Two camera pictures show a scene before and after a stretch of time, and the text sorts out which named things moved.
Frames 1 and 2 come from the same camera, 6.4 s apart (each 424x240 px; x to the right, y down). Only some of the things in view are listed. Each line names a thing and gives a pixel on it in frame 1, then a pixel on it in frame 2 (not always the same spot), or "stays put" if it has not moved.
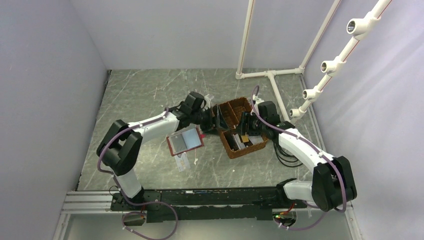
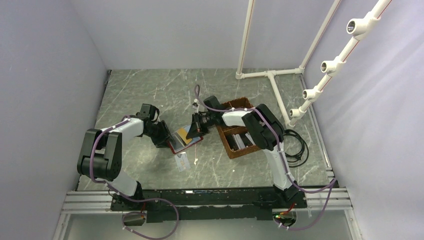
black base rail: (204, 205) stays put
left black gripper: (209, 127) to (161, 141)
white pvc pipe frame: (357, 29) stays put
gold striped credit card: (245, 138) to (183, 133)
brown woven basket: (238, 143) stays put
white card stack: (253, 139) stays put
